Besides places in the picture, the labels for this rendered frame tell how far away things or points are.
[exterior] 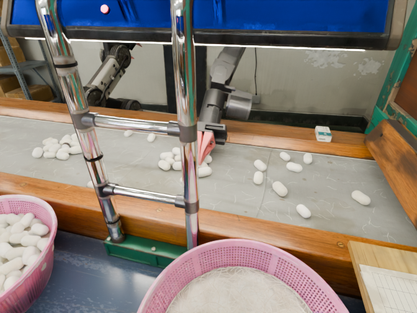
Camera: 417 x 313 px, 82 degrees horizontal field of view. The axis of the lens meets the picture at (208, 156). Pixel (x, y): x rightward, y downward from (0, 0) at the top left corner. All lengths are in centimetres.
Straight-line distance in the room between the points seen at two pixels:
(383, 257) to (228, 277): 23
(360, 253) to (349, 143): 39
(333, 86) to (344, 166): 209
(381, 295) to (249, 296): 17
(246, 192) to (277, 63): 214
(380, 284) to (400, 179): 22
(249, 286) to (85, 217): 33
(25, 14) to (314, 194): 64
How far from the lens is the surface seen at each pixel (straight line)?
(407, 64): 79
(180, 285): 41
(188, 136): 29
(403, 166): 58
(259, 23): 38
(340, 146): 75
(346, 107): 287
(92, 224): 55
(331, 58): 267
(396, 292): 43
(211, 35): 38
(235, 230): 43
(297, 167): 62
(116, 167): 65
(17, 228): 58
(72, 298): 52
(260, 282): 42
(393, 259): 47
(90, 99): 113
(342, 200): 59
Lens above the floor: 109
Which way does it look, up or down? 32 degrees down
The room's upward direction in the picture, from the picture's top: straight up
